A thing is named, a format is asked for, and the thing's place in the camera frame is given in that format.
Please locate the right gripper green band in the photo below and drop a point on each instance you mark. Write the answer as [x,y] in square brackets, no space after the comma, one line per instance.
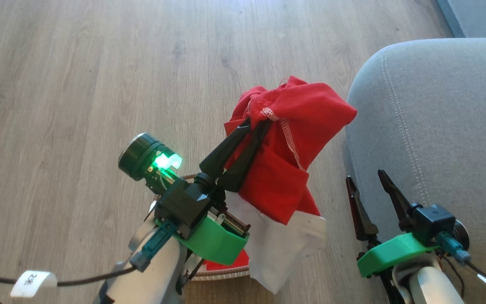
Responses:
[395,253]

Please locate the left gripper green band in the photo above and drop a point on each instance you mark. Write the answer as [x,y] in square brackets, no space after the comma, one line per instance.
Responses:
[220,242]

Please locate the red and white garment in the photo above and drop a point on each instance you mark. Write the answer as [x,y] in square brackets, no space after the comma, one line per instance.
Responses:
[234,264]
[298,126]

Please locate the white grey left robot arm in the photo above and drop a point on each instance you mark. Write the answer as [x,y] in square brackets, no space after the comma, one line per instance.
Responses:
[154,274]

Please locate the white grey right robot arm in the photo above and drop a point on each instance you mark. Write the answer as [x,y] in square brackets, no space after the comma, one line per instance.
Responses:
[428,287]

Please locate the grey sofa seat cushion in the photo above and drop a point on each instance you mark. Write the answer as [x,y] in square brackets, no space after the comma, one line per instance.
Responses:
[445,126]

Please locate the white laundry basket brown rim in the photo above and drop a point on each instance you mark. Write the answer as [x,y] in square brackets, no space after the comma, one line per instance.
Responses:
[222,274]

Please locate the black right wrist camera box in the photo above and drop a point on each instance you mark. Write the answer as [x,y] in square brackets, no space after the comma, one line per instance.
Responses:
[433,221]

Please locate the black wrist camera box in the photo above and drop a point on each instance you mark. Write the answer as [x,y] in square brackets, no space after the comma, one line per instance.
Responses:
[433,221]
[184,207]

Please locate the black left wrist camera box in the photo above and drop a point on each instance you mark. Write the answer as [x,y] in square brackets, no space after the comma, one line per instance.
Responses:
[184,207]

